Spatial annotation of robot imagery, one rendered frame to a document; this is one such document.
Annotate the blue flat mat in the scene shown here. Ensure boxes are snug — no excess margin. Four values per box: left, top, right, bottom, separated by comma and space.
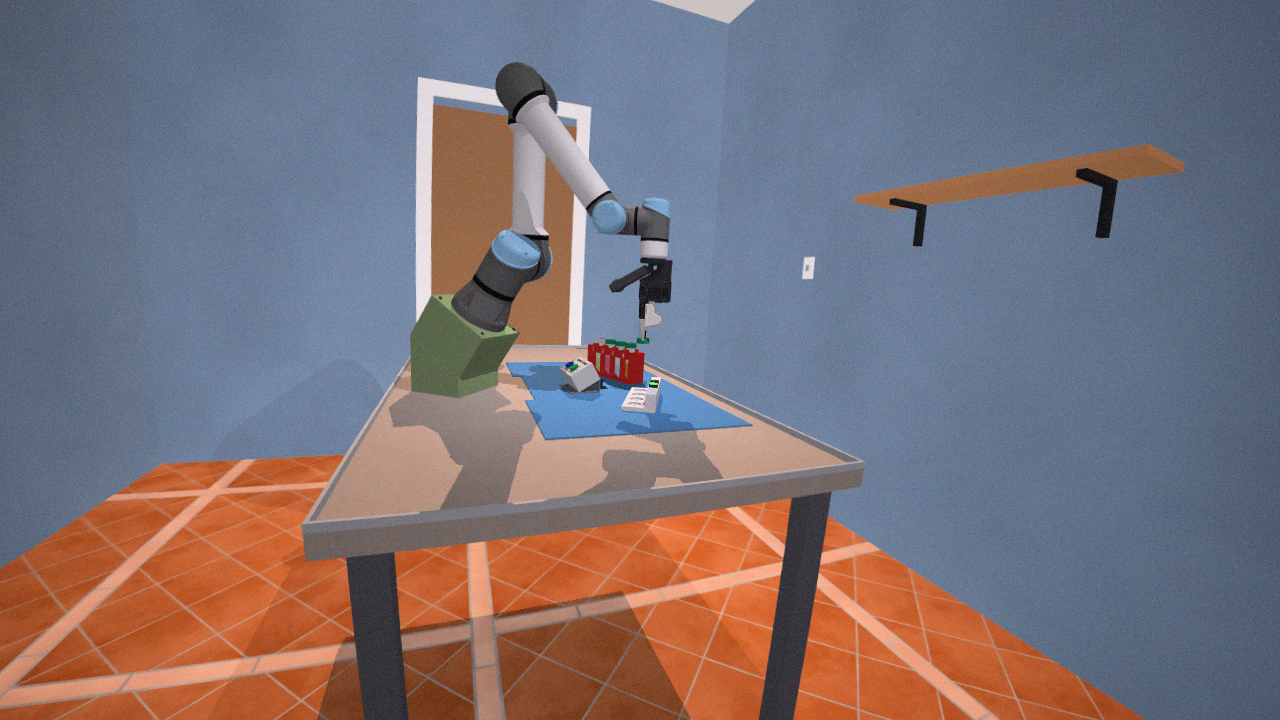
506, 363, 753, 439

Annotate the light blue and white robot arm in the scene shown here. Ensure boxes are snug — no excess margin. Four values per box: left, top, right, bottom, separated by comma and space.
451, 61, 671, 332

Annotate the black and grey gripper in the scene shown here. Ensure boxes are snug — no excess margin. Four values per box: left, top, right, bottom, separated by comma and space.
639, 258, 673, 341

